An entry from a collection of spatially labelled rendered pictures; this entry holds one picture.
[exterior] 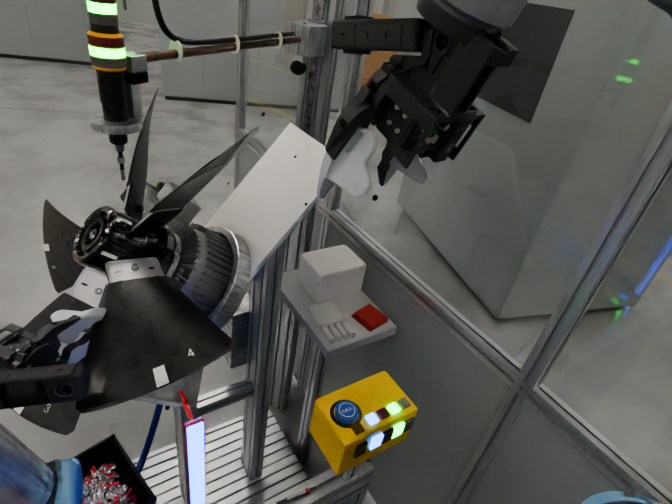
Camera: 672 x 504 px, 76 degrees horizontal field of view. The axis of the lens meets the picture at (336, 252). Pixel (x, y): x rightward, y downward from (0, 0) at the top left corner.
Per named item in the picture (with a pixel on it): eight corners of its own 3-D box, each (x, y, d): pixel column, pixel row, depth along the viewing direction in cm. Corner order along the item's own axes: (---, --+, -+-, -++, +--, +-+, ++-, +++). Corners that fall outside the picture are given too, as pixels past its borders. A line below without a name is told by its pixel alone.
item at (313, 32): (302, 52, 117) (305, 17, 112) (325, 57, 115) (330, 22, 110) (284, 55, 108) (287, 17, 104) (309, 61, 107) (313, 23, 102)
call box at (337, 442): (374, 403, 88) (385, 368, 83) (405, 443, 82) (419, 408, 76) (306, 434, 80) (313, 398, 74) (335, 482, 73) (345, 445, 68)
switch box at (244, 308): (263, 336, 148) (267, 286, 136) (274, 354, 141) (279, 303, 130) (220, 349, 140) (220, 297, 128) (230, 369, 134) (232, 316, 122)
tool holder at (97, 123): (126, 114, 69) (119, 47, 64) (162, 125, 67) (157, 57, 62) (78, 126, 62) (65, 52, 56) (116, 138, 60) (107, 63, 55)
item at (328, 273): (335, 264, 148) (340, 237, 142) (361, 292, 137) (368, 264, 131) (291, 275, 139) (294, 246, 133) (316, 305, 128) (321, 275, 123)
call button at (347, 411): (348, 402, 76) (350, 395, 75) (361, 420, 73) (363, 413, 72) (329, 410, 74) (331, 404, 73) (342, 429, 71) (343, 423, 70)
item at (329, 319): (331, 305, 130) (332, 299, 128) (356, 338, 119) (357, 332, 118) (306, 311, 126) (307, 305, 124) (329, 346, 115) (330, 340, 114)
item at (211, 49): (295, 42, 106) (296, 35, 105) (300, 43, 105) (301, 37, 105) (126, 63, 62) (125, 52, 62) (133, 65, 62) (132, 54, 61)
